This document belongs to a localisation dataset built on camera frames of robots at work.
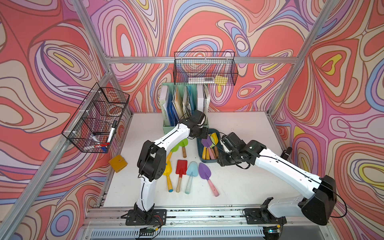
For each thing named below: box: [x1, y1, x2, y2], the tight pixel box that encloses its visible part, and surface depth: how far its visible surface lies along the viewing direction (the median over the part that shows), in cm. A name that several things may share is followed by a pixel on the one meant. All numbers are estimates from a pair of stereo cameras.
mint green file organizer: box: [159, 82, 210, 135], surface depth 98 cm
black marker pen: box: [107, 120, 118, 143], surface depth 70 cm
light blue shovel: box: [185, 161, 199, 195], surface depth 90 cm
